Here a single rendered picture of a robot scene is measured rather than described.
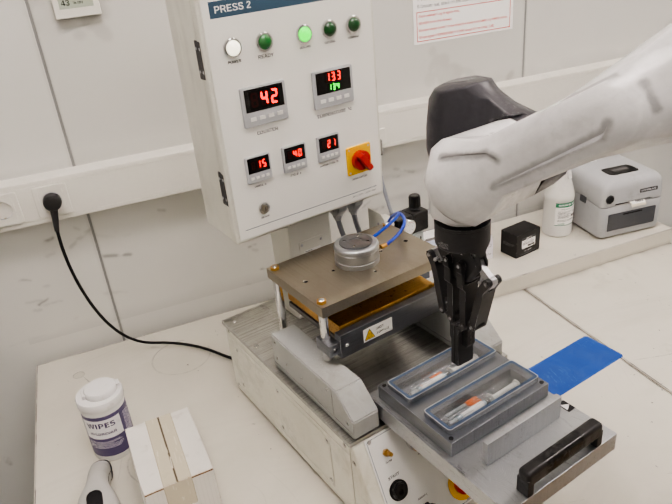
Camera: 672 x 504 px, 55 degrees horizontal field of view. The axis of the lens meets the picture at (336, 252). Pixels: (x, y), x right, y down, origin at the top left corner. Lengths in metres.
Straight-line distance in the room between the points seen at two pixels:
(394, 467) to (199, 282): 0.83
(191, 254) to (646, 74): 1.27
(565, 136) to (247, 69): 0.60
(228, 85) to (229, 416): 0.69
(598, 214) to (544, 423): 0.99
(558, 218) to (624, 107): 1.31
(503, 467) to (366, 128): 0.65
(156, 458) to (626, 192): 1.36
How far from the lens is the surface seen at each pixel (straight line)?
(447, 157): 0.69
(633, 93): 0.60
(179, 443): 1.24
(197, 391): 1.48
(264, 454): 1.30
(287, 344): 1.13
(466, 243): 0.85
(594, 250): 1.87
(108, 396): 1.31
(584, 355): 1.53
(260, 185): 1.13
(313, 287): 1.07
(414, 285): 1.15
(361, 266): 1.10
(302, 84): 1.14
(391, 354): 1.20
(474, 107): 0.78
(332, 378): 1.04
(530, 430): 0.98
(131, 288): 1.68
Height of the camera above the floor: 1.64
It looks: 27 degrees down
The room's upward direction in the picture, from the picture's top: 6 degrees counter-clockwise
